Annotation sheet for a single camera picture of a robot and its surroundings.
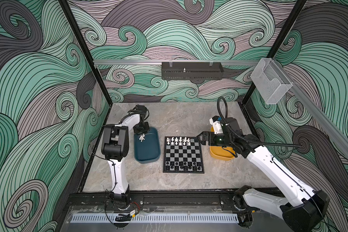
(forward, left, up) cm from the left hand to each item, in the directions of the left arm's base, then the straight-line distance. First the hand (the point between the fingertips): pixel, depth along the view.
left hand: (144, 131), depth 99 cm
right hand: (-16, -36, +19) cm, 44 cm away
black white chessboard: (-16, -27, -2) cm, 31 cm away
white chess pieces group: (-8, -25, -1) cm, 26 cm away
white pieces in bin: (-4, +1, -2) cm, 5 cm away
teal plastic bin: (-15, -5, -1) cm, 16 cm away
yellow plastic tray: (-17, -49, +2) cm, 52 cm away
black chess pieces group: (-24, -27, 0) cm, 36 cm away
